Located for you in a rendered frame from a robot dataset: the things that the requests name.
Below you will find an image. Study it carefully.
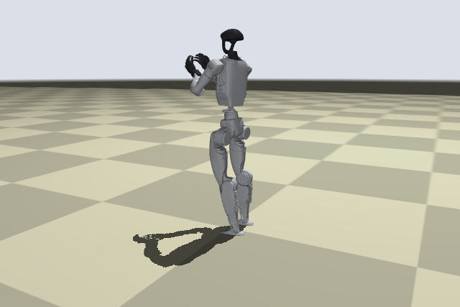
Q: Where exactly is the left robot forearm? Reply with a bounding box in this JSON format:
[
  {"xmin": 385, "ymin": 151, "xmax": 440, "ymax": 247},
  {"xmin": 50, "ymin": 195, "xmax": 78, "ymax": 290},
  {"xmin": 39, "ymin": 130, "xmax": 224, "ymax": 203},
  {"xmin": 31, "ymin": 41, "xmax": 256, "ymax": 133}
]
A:
[{"xmin": 190, "ymin": 73, "xmax": 202, "ymax": 91}]

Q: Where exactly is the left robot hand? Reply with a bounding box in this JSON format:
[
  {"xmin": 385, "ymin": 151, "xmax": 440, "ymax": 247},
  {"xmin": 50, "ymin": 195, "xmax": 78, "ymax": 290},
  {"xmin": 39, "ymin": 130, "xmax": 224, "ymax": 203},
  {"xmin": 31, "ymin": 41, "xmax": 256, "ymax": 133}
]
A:
[{"xmin": 185, "ymin": 55, "xmax": 201, "ymax": 77}]

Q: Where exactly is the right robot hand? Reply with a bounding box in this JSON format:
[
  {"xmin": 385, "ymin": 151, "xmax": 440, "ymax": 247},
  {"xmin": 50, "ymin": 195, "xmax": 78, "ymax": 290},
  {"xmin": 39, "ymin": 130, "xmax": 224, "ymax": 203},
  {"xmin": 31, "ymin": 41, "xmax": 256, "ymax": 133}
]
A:
[{"xmin": 193, "ymin": 53, "xmax": 210, "ymax": 70}]

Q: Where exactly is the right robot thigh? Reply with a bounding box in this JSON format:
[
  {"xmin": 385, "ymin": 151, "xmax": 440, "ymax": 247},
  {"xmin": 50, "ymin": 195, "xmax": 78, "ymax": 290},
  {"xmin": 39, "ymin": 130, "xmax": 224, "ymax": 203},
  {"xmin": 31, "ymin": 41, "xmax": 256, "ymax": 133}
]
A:
[{"xmin": 229, "ymin": 125, "xmax": 253, "ymax": 185}]

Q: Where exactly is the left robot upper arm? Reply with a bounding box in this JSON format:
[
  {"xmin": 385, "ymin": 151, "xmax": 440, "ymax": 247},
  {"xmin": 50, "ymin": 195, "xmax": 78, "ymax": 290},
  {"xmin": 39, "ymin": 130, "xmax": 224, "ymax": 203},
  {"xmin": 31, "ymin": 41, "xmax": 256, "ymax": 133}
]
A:
[{"xmin": 191, "ymin": 59, "xmax": 226, "ymax": 96}]

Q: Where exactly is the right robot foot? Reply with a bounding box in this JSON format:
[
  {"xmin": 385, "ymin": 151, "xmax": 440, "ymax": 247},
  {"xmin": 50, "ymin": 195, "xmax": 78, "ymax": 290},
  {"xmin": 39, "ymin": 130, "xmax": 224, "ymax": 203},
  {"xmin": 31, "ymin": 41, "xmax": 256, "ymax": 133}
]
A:
[{"xmin": 239, "ymin": 219, "xmax": 254, "ymax": 226}]

